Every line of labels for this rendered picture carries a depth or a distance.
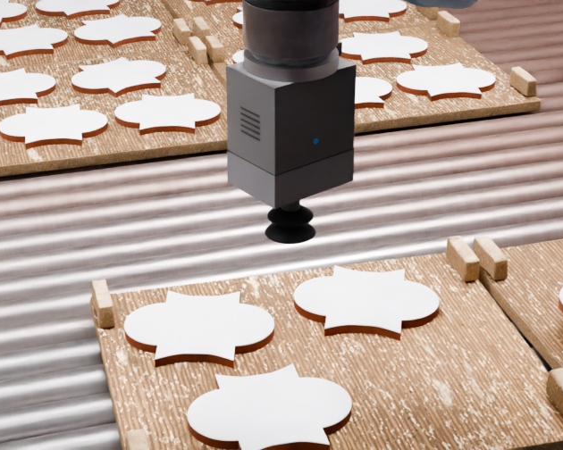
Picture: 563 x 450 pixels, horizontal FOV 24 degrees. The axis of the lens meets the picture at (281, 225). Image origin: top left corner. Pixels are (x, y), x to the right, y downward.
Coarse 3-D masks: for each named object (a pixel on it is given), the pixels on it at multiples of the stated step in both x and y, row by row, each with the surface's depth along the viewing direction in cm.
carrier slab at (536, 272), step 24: (528, 264) 143; (552, 264) 143; (504, 288) 138; (528, 288) 138; (552, 288) 138; (528, 312) 134; (552, 312) 134; (528, 336) 132; (552, 336) 130; (552, 360) 127
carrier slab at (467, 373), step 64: (448, 320) 132; (128, 384) 122; (192, 384) 122; (384, 384) 122; (448, 384) 122; (512, 384) 122; (192, 448) 114; (384, 448) 114; (448, 448) 114; (512, 448) 114
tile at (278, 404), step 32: (224, 384) 120; (256, 384) 120; (288, 384) 120; (320, 384) 120; (192, 416) 116; (224, 416) 116; (256, 416) 116; (288, 416) 116; (320, 416) 116; (224, 448) 113; (256, 448) 112; (288, 448) 113; (320, 448) 113
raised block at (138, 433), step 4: (128, 432) 111; (132, 432) 111; (136, 432) 111; (140, 432) 111; (144, 432) 111; (128, 436) 111; (132, 436) 111; (136, 436) 111; (140, 436) 111; (144, 436) 111; (128, 440) 110; (132, 440) 110; (136, 440) 110; (140, 440) 110; (144, 440) 110; (128, 444) 110; (132, 444) 110; (136, 444) 110; (140, 444) 110; (144, 444) 110; (128, 448) 111; (132, 448) 109; (136, 448) 109; (140, 448) 109; (144, 448) 109; (148, 448) 109
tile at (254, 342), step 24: (144, 312) 132; (168, 312) 132; (192, 312) 132; (216, 312) 132; (240, 312) 132; (264, 312) 132; (144, 336) 128; (168, 336) 128; (192, 336) 128; (216, 336) 128; (240, 336) 128; (264, 336) 128; (168, 360) 125; (192, 360) 125; (216, 360) 125
